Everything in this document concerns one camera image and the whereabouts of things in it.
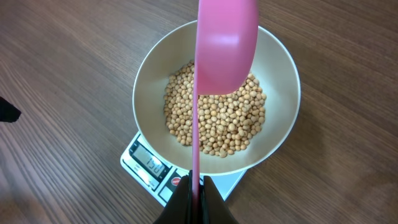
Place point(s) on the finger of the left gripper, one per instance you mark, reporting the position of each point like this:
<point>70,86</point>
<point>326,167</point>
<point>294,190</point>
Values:
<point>8,112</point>

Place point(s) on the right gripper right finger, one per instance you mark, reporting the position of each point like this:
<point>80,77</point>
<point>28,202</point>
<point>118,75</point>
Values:
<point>213,207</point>

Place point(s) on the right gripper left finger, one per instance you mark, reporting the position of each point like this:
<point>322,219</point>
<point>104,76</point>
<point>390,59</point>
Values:
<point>179,208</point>

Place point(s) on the pink plastic scoop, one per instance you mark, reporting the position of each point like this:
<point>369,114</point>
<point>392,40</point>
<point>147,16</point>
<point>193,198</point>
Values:
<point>224,51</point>

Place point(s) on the white digital kitchen scale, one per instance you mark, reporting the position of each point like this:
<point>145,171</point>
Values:
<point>158,177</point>

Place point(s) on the soybeans in white bowl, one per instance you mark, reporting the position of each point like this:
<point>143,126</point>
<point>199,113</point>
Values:
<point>226,123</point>

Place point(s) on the white bowl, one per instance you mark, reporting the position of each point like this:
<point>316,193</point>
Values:
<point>278,77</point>

